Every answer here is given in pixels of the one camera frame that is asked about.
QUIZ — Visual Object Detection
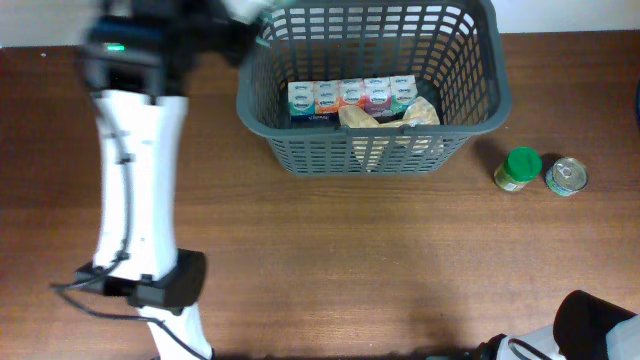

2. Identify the white tissue multipack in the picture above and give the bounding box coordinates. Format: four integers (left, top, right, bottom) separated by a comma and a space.
287, 75, 418, 122

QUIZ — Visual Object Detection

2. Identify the beige snack bag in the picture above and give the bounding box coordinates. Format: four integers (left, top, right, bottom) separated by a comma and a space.
338, 96, 440, 172

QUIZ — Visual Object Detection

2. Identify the grey plastic basket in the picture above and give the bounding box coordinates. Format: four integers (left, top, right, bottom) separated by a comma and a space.
237, 0, 512, 176

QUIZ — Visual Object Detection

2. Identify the green-lid spice jar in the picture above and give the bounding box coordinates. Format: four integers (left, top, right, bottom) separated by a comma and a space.
493, 147, 542, 192

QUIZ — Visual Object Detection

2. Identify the metal tin can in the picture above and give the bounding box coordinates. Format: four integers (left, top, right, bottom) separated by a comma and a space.
545, 157, 589, 197

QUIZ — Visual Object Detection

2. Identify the teal packet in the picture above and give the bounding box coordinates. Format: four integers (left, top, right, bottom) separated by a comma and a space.
256, 8, 294, 48

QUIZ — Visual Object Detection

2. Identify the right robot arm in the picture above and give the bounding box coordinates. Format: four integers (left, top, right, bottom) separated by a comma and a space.
469, 290, 639, 360

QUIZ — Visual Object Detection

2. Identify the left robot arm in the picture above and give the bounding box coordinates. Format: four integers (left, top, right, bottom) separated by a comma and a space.
72, 0, 273, 359

